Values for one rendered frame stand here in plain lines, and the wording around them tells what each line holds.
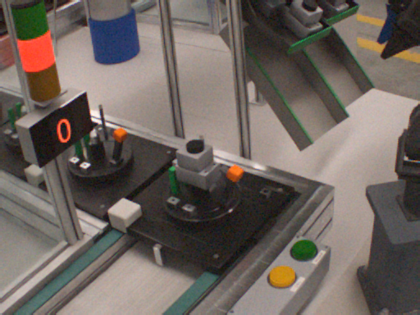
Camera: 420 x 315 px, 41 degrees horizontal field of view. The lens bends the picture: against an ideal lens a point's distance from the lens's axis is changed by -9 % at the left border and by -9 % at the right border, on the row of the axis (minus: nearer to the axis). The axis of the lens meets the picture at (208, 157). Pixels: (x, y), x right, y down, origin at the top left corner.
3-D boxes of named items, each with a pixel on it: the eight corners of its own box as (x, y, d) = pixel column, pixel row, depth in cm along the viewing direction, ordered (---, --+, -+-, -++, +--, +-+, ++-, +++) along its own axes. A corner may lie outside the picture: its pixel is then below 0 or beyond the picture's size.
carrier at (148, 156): (184, 158, 125) (176, 104, 118) (105, 224, 109) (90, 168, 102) (101, 130, 137) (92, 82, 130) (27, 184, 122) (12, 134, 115)
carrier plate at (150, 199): (294, 195, 111) (294, 186, 110) (220, 276, 96) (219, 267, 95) (189, 160, 124) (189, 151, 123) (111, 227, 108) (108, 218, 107)
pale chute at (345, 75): (363, 94, 133) (375, 86, 129) (332, 117, 126) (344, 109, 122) (293, -4, 134) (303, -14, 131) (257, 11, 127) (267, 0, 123)
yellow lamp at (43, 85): (67, 89, 87) (61, 60, 84) (43, 104, 83) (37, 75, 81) (47, 84, 89) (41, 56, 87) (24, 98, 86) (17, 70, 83)
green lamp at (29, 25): (56, 29, 81) (50, -3, 78) (30, 43, 78) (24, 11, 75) (35, 25, 84) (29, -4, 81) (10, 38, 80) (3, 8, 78)
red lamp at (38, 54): (61, 59, 84) (56, 29, 81) (37, 74, 81) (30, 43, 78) (41, 55, 86) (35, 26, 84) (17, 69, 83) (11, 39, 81)
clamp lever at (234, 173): (233, 199, 105) (244, 170, 99) (226, 206, 103) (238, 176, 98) (216, 187, 106) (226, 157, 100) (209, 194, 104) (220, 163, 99)
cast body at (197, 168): (221, 176, 105) (218, 142, 101) (207, 190, 102) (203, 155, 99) (182, 163, 110) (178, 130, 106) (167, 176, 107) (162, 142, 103)
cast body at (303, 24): (318, 37, 111) (330, 11, 106) (303, 43, 109) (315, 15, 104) (289, 11, 114) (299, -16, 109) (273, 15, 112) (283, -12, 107)
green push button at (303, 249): (319, 252, 98) (320, 243, 97) (308, 267, 95) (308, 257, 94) (299, 244, 100) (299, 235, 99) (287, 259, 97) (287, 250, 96)
